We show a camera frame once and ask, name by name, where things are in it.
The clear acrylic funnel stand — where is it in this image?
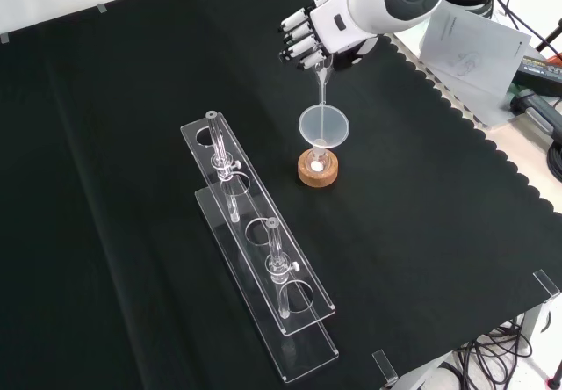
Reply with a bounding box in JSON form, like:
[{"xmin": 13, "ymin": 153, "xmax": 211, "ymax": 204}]
[{"xmin": 179, "ymin": 109, "xmax": 340, "ymax": 385}]

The clear glass weighing funnel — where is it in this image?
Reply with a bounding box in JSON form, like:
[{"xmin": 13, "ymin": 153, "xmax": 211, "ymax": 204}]
[{"xmin": 312, "ymin": 55, "xmax": 335, "ymax": 105}]

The green black handheld tool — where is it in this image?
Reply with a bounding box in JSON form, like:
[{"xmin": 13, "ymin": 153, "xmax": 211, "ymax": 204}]
[{"xmin": 508, "ymin": 85, "xmax": 562, "ymax": 145}]

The black tripod leg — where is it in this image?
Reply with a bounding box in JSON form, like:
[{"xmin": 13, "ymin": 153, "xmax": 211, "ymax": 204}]
[{"xmin": 532, "ymin": 15, "xmax": 562, "ymax": 54}]

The grey bench leg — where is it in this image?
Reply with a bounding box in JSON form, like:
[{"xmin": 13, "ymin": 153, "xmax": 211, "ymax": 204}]
[{"xmin": 517, "ymin": 301, "xmax": 552, "ymax": 356}]

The black floor cable bundle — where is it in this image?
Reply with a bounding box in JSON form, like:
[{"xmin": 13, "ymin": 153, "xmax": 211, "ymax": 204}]
[{"xmin": 451, "ymin": 319, "xmax": 535, "ymax": 390}]

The black cloth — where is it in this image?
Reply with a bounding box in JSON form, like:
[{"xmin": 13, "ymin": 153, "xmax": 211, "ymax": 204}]
[{"xmin": 0, "ymin": 0, "xmax": 562, "ymax": 390}]

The black power adapter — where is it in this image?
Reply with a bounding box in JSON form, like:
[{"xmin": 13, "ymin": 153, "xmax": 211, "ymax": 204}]
[{"xmin": 511, "ymin": 54, "xmax": 562, "ymax": 99}]

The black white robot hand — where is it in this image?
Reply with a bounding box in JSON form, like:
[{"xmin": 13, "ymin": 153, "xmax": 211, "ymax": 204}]
[{"xmin": 278, "ymin": 0, "xmax": 378, "ymax": 73}]

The small round-bottom glass flask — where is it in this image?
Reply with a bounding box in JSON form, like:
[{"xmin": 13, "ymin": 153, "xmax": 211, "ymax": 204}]
[{"xmin": 306, "ymin": 141, "xmax": 333, "ymax": 174}]

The translucent plastic funnel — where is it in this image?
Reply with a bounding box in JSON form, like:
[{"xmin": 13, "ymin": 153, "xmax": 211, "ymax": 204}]
[{"xmin": 298, "ymin": 104, "xmax": 351, "ymax": 156}]

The white paper booklet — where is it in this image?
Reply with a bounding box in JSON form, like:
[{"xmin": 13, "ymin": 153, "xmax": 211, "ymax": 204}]
[{"xmin": 419, "ymin": 7, "xmax": 532, "ymax": 97}]

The clear acrylic edge clip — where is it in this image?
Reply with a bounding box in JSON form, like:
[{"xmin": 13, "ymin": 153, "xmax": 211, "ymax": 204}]
[
  {"xmin": 532, "ymin": 269, "xmax": 562, "ymax": 304},
  {"xmin": 371, "ymin": 349, "xmax": 399, "ymax": 386}
]

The cork ring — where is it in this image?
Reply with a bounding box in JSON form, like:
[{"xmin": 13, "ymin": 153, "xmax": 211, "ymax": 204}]
[{"xmin": 297, "ymin": 148, "xmax": 341, "ymax": 188}]

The coiled black cable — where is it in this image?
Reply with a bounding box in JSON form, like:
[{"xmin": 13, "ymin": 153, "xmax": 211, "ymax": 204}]
[{"xmin": 545, "ymin": 141, "xmax": 562, "ymax": 181}]

